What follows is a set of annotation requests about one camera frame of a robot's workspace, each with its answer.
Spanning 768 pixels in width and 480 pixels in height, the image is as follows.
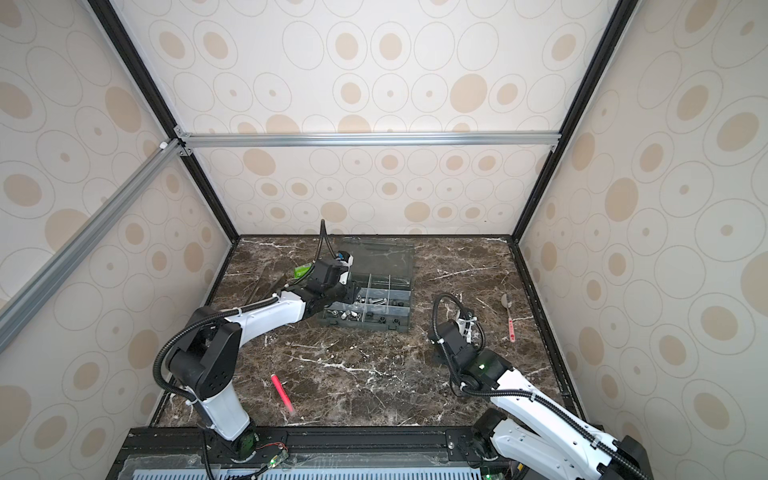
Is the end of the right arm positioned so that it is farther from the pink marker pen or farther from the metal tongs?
the metal tongs

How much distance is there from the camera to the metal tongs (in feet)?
3.35

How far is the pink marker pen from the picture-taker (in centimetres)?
81

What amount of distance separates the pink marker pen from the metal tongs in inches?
11.5

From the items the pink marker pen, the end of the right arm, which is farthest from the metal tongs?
the end of the right arm
